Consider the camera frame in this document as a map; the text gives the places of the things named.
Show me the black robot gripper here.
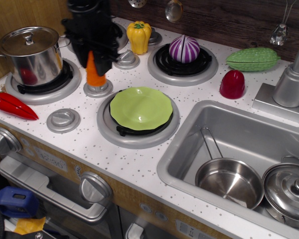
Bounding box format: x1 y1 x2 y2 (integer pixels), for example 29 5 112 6
61 10 120 76

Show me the orange toy carrot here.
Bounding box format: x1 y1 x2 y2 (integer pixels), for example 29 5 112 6
86 51 106 87

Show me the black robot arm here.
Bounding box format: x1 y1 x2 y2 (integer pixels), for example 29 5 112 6
61 0 123 76

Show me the green plastic plate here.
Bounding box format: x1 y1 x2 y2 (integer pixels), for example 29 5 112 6
110 87 173 131

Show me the back left burner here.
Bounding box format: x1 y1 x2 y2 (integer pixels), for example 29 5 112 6
114 22 129 51

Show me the grey stove knob back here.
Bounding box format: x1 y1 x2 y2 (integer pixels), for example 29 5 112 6
114 50 140 70

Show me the grey stove knob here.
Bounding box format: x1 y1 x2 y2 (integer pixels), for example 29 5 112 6
114 50 140 70
148 27 162 46
46 109 81 133
83 79 113 98

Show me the grey stove knob middle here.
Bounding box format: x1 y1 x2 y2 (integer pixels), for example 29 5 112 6
83 79 113 98

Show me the front left burner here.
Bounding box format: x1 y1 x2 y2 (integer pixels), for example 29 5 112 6
5 59 81 105

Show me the yellow toy bell pepper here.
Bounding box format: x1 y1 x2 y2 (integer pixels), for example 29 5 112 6
127 21 151 55

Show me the steel pot with lid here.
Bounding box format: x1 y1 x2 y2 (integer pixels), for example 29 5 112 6
0 26 63 87

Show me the grey stove knob rear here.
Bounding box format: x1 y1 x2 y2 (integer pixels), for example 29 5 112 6
148 27 162 46

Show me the back right burner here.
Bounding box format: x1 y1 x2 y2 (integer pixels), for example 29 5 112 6
148 44 218 87

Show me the hanging slotted steel spoon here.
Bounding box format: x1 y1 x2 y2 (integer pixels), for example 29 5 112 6
128 0 147 8

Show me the grey stove knob front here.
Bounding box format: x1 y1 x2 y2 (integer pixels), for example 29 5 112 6
46 109 81 133

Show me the purple white toy onion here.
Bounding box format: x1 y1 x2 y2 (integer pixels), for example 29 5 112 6
169 35 200 63

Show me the hanging steel ladle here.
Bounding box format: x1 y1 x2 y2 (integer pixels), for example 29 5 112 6
165 0 183 23

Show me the red toy chili pepper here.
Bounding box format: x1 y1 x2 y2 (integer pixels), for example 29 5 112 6
0 92 39 120

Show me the grey oven knob left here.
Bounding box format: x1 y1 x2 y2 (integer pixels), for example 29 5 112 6
0 127 22 155

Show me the grey oven knob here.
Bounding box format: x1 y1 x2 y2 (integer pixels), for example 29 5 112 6
79 171 113 204
0 127 22 155

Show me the grey oven knob right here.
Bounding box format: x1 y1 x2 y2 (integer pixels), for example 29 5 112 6
79 171 113 204

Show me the dark red toy pepper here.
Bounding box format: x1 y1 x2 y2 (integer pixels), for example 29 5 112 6
219 70 245 100

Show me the green toy bitter gourd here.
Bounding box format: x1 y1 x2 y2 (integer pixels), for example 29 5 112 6
226 47 281 72

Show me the blue clamp tool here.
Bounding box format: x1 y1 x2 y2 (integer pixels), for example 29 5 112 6
0 186 39 218

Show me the yellow cloth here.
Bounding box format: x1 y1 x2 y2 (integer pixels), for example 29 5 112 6
14 217 46 235

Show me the grey toy sink basin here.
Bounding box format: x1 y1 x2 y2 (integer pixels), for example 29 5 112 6
157 101 299 239

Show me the hanging steel whisk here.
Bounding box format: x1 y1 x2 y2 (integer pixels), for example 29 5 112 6
270 0 297 46

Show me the steel saucepan in sink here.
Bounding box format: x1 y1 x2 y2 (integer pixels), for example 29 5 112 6
195 127 264 210

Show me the grey toy faucet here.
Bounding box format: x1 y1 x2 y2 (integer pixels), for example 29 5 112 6
252 51 299 123

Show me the steel lidded pot in sink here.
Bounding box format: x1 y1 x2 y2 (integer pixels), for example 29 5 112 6
262 155 299 228

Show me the grey oven door handle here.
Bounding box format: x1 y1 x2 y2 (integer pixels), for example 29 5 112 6
0 156 108 225

